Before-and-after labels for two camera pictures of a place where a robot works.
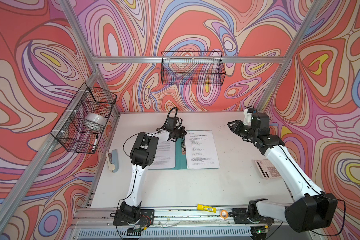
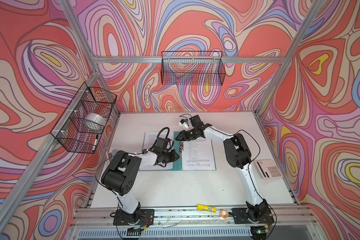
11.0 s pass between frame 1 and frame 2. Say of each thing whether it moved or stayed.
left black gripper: moved
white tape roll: stayed
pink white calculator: stayed
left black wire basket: stayed
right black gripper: moved
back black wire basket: stayed
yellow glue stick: stayed
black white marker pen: stayed
